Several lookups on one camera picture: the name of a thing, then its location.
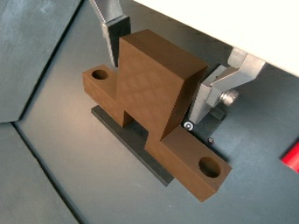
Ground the black angle fixture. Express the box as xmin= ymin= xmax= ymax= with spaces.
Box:
xmin=91 ymin=106 xmax=231 ymax=191

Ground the red cylindrical peg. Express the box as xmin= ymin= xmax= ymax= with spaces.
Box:
xmin=282 ymin=142 xmax=299 ymax=173

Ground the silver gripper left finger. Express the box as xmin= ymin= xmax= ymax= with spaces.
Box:
xmin=88 ymin=0 xmax=131 ymax=67

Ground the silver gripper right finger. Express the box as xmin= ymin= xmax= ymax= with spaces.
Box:
xmin=190 ymin=48 xmax=266 ymax=124

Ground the brown T-shaped block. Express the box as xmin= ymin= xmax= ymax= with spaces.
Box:
xmin=82 ymin=28 xmax=234 ymax=203

